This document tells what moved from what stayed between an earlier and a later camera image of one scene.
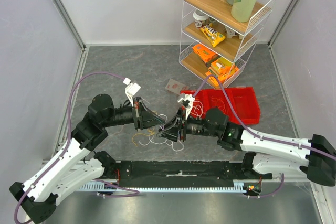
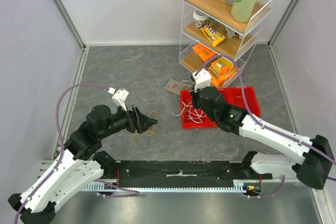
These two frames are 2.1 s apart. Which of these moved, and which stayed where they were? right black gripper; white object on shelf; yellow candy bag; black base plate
Moved: right black gripper
Stayed: white object on shelf; black base plate; yellow candy bag
